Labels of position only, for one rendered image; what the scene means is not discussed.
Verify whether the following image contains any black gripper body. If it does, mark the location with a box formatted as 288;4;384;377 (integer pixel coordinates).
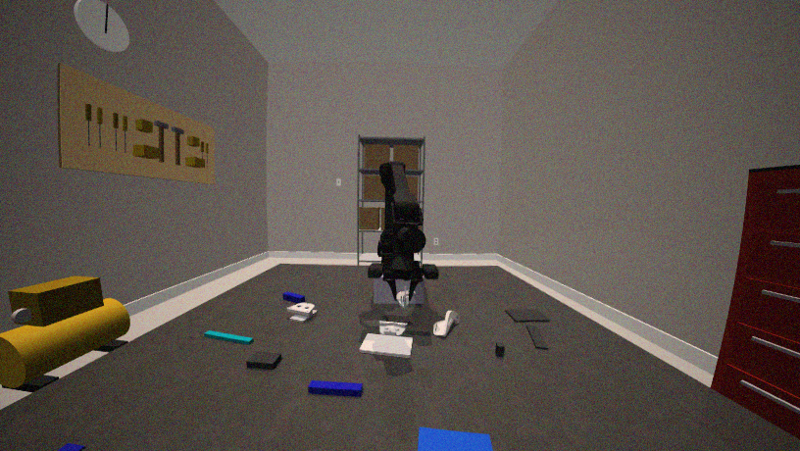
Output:
368;246;439;279

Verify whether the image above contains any cyan flat bar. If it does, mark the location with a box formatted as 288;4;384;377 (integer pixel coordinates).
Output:
204;330;253;345

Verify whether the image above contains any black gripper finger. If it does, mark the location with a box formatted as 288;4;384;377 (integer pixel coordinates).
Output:
383;279;397;301
409;276;424;301

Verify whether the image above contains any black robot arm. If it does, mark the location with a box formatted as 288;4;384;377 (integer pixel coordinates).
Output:
377;162;426;281

